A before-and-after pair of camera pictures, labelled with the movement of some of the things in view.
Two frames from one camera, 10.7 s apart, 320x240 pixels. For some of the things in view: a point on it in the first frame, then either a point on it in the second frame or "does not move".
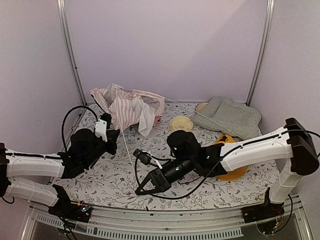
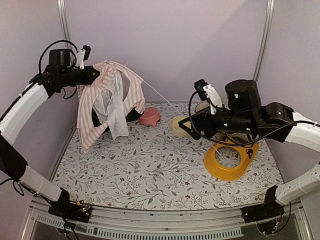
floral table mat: (111, 184) does not move
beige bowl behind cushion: (200, 107) does not move
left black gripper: (112, 136) → (91, 78)
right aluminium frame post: (269, 10) does not move
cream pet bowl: (181, 123) does not move
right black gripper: (160, 181) → (204, 118)
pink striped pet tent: (128, 108) → (115, 97)
